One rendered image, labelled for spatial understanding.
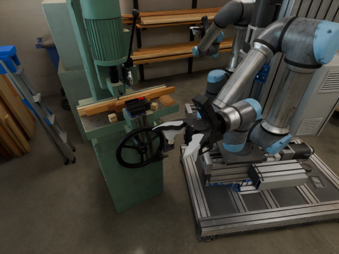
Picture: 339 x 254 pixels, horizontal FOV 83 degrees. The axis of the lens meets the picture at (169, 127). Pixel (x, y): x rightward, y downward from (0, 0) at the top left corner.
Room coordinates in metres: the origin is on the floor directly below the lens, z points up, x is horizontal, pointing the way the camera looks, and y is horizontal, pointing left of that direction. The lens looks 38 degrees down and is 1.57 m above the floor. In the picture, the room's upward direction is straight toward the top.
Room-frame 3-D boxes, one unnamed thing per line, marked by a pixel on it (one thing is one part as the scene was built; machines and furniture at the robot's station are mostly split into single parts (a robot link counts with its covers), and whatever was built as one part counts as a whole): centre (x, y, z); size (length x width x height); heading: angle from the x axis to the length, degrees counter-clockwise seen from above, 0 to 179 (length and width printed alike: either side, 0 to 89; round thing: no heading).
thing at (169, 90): (1.12, 0.23, 0.92); 0.62 x 0.02 x 0.04; 120
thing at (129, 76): (1.25, 0.28, 1.02); 0.12 x 0.03 x 0.12; 30
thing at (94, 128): (1.01, 0.23, 0.87); 0.61 x 0.30 x 0.06; 120
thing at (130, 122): (0.93, 0.18, 0.92); 0.15 x 0.13 x 0.09; 120
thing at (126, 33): (1.33, 0.30, 1.23); 0.09 x 0.08 x 0.15; 30
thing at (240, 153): (0.78, -0.39, 0.87); 0.15 x 0.15 x 0.10
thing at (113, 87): (1.09, 0.33, 1.03); 0.14 x 0.07 x 0.09; 30
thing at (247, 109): (0.53, -0.24, 1.21); 0.11 x 0.08 x 0.09; 123
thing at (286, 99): (0.67, -0.46, 1.19); 0.15 x 0.12 x 0.55; 33
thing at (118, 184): (1.18, 0.39, 0.36); 0.58 x 0.45 x 0.71; 30
